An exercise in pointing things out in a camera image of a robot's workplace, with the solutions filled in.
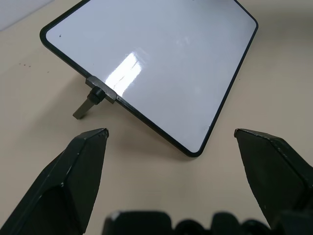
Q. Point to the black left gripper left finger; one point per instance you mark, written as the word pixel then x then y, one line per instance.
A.
pixel 66 181

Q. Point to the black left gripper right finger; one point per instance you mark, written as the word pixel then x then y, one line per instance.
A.
pixel 274 171

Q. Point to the white whiteboard with black frame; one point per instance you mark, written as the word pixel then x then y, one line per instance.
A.
pixel 156 68

